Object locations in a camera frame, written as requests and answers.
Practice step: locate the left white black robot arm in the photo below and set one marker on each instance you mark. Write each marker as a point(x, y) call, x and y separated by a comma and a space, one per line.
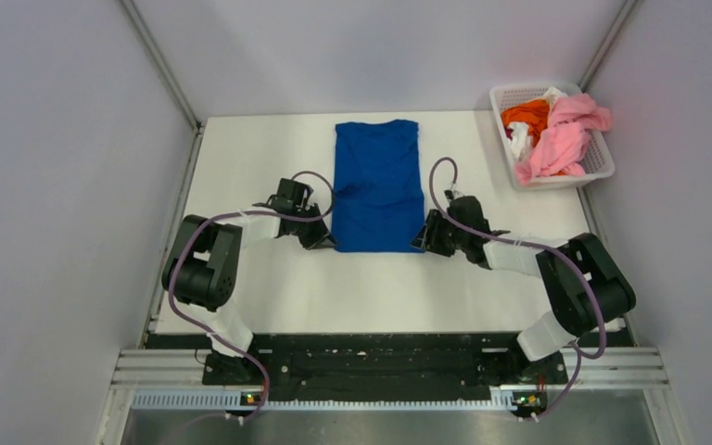
point(200, 272)

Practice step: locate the orange t shirt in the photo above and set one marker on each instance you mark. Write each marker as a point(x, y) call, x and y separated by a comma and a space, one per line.
point(533, 113)

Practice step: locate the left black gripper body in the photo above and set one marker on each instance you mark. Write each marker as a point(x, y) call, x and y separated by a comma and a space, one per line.
point(311, 233)

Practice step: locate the pink t shirt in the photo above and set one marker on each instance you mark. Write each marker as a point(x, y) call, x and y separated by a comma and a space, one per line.
point(564, 142)

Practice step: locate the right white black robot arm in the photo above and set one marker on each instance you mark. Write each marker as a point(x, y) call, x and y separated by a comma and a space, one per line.
point(583, 284)

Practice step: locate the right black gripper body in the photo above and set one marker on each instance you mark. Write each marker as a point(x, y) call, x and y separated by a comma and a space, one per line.
point(442, 237)

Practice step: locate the aluminium frame rail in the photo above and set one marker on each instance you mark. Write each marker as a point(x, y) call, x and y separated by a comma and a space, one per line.
point(157, 396)

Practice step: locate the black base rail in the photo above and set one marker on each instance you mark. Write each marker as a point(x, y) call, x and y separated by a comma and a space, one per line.
point(373, 367)

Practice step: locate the blue t shirt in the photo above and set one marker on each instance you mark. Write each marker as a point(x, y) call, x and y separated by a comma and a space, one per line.
point(379, 204)

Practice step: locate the white plastic laundry basket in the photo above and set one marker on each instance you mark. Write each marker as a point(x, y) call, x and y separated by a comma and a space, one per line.
point(598, 162)

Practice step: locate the white t shirt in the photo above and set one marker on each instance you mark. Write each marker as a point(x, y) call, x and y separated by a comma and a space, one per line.
point(517, 133)

